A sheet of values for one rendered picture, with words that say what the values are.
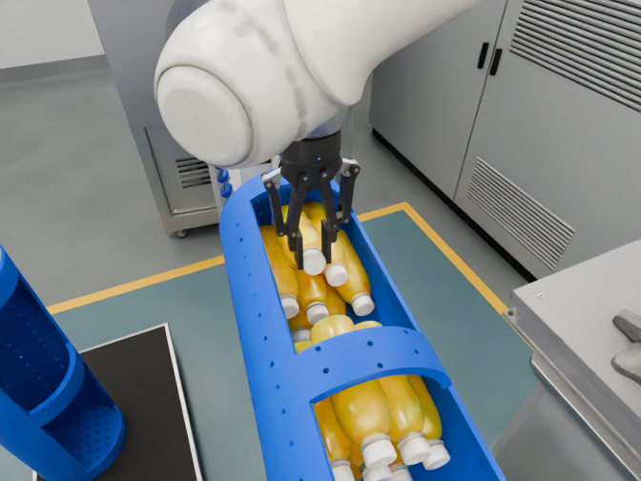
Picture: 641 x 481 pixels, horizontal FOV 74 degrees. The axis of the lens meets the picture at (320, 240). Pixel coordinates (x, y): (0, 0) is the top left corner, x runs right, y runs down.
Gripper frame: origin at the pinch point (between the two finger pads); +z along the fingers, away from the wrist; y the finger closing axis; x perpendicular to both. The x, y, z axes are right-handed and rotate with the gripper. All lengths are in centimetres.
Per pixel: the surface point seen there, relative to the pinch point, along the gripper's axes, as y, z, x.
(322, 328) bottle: 1.7, 6.1, 11.1
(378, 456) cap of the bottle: 0.5, 7.6, 29.2
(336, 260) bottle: -6.3, 11.2, -6.3
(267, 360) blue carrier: 10.4, 6.4, 13.5
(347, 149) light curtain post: -35, 33, -77
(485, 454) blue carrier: -13.5, 11.7, 31.7
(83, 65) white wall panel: 113, 113, -430
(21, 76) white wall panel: 168, 115, -423
